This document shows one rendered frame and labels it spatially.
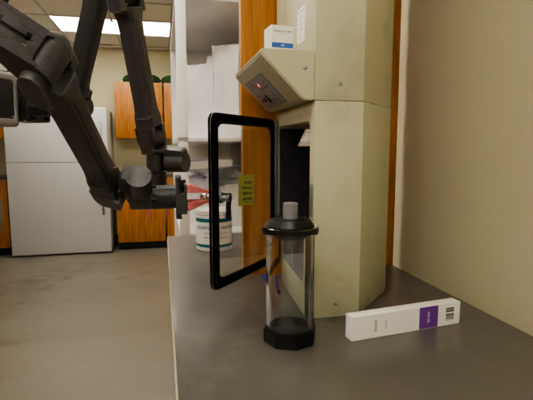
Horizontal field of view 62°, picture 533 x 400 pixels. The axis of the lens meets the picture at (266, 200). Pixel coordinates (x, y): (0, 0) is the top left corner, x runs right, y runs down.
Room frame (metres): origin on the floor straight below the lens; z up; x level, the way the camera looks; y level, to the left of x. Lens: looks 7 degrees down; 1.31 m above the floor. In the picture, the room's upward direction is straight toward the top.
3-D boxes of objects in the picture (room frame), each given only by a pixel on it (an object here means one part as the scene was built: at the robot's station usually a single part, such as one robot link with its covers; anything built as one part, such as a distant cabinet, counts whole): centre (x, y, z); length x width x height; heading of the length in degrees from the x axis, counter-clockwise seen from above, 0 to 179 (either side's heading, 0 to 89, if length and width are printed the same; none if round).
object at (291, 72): (1.08, -0.01, 1.46); 0.32 x 0.12 x 0.10; 13
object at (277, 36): (1.00, -0.03, 1.54); 0.05 x 0.05 x 0.06; 18
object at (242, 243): (1.10, 0.05, 1.19); 0.30 x 0.01 x 0.40; 152
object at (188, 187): (1.08, 0.17, 1.19); 0.09 x 0.07 x 0.07; 103
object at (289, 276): (0.83, -0.05, 1.06); 0.11 x 0.11 x 0.21
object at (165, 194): (1.06, 0.24, 1.20); 0.07 x 0.07 x 0.10; 13
